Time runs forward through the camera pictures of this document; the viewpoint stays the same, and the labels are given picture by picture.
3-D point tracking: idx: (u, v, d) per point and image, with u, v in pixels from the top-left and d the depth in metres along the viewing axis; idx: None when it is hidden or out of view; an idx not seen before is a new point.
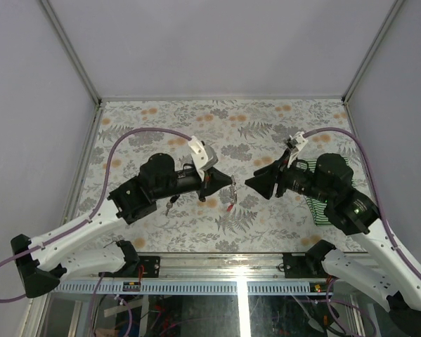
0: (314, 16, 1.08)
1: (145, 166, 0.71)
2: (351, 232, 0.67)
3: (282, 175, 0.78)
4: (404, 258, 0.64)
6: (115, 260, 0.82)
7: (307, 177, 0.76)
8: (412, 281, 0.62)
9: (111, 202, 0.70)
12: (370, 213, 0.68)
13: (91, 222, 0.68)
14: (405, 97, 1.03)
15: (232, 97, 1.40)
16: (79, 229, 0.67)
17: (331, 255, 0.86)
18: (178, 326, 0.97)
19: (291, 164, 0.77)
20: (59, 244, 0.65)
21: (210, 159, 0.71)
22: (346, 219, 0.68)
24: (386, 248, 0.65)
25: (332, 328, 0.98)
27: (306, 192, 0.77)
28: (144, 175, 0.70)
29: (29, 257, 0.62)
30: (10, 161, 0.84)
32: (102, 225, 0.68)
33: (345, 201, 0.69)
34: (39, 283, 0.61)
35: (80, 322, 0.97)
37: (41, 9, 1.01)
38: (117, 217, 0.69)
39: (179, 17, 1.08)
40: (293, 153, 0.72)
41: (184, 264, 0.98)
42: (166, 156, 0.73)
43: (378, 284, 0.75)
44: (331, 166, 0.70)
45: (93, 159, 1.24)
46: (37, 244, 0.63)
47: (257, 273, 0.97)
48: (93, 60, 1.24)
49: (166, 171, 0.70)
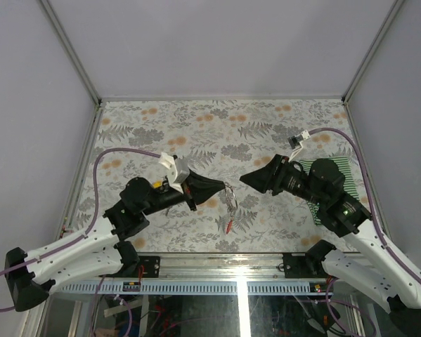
0: (313, 16, 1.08)
1: (124, 192, 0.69)
2: (342, 234, 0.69)
3: (280, 171, 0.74)
4: (395, 256, 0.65)
6: (112, 263, 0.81)
7: (301, 180, 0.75)
8: (404, 279, 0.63)
9: (106, 220, 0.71)
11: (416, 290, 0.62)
12: (359, 213, 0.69)
13: (87, 238, 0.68)
14: (405, 97, 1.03)
15: (232, 97, 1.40)
16: (74, 244, 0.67)
17: (332, 255, 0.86)
18: (178, 326, 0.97)
19: (289, 165, 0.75)
20: (55, 258, 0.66)
21: (180, 173, 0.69)
22: (337, 222, 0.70)
24: (376, 247, 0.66)
25: (333, 329, 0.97)
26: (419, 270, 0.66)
27: (300, 192, 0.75)
28: (124, 202, 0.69)
29: (24, 269, 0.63)
30: (10, 162, 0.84)
32: (98, 241, 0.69)
33: (337, 203, 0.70)
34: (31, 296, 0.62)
35: (80, 322, 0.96)
37: (41, 9, 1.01)
38: (113, 235, 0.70)
39: (179, 17, 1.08)
40: (296, 148, 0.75)
41: (184, 264, 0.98)
42: (143, 180, 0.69)
43: (378, 285, 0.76)
44: (325, 171, 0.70)
45: (93, 159, 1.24)
46: (34, 257, 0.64)
47: (257, 273, 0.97)
48: (93, 60, 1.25)
49: (143, 196, 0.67)
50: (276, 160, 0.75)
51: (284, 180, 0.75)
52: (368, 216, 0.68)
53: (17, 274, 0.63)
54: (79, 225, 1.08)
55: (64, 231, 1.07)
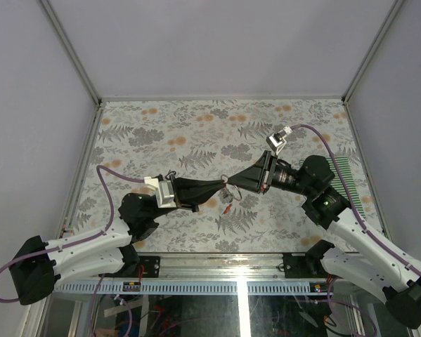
0: (313, 17, 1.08)
1: (121, 208, 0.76)
2: (325, 225, 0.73)
3: (271, 166, 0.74)
4: (374, 238, 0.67)
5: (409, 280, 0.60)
6: (113, 261, 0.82)
7: (292, 175, 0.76)
8: (386, 260, 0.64)
9: (121, 222, 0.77)
11: (399, 269, 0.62)
12: (341, 204, 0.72)
13: (105, 235, 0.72)
14: (405, 99, 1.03)
15: (232, 97, 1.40)
16: (93, 239, 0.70)
17: (330, 252, 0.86)
18: (178, 326, 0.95)
19: (277, 161, 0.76)
20: (75, 250, 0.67)
21: (165, 198, 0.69)
22: (320, 213, 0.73)
24: (356, 232, 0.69)
25: (331, 328, 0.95)
26: (401, 252, 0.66)
27: (289, 186, 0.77)
28: (123, 216, 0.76)
29: (43, 258, 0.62)
30: (10, 159, 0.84)
32: (114, 239, 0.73)
33: (321, 196, 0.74)
34: (39, 287, 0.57)
35: (80, 322, 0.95)
37: (42, 9, 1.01)
38: (128, 235, 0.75)
39: (179, 17, 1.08)
40: (280, 144, 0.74)
41: (183, 264, 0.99)
42: (133, 197, 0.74)
43: (374, 277, 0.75)
44: (316, 169, 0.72)
45: (93, 159, 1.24)
46: (55, 246, 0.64)
47: (257, 273, 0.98)
48: (93, 62, 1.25)
49: (135, 213, 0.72)
50: (266, 155, 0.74)
51: (274, 174, 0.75)
52: (347, 205, 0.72)
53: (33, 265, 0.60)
54: (79, 224, 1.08)
55: (64, 231, 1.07)
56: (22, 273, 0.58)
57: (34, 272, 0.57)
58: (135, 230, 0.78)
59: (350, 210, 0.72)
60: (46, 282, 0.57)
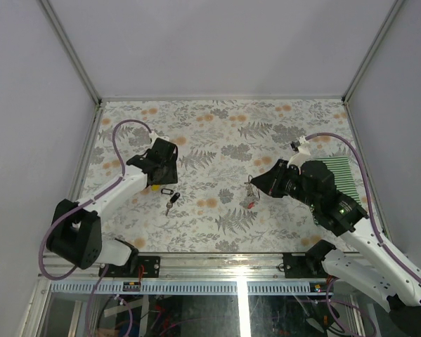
0: (313, 17, 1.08)
1: (162, 139, 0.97)
2: (339, 232, 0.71)
3: (279, 174, 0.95)
4: (391, 253, 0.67)
5: None
6: (124, 248, 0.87)
7: (294, 182, 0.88)
8: (400, 275, 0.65)
9: (131, 166, 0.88)
11: (413, 286, 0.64)
12: (355, 212, 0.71)
13: (125, 180, 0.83)
14: (404, 100, 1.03)
15: (232, 97, 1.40)
16: (117, 187, 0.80)
17: (331, 255, 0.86)
18: (178, 326, 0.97)
19: (287, 168, 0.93)
20: (107, 199, 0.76)
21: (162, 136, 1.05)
22: (333, 220, 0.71)
24: (372, 245, 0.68)
25: (332, 329, 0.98)
26: (416, 267, 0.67)
27: (294, 192, 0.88)
28: (157, 146, 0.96)
29: (82, 212, 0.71)
30: (10, 161, 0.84)
32: (133, 181, 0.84)
33: (333, 203, 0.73)
34: (91, 241, 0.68)
35: (80, 325, 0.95)
37: (41, 9, 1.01)
38: (143, 173, 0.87)
39: (179, 17, 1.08)
40: (295, 154, 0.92)
41: (184, 264, 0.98)
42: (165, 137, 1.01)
43: (378, 284, 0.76)
44: (313, 170, 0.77)
45: (93, 159, 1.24)
46: (88, 200, 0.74)
47: (257, 273, 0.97)
48: (93, 62, 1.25)
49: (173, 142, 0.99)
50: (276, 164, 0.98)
51: (282, 180, 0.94)
52: (363, 214, 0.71)
53: (79, 215, 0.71)
54: None
55: None
56: (66, 242, 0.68)
57: (81, 230, 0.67)
58: (153, 162, 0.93)
59: (367, 221, 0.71)
60: (97, 234, 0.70)
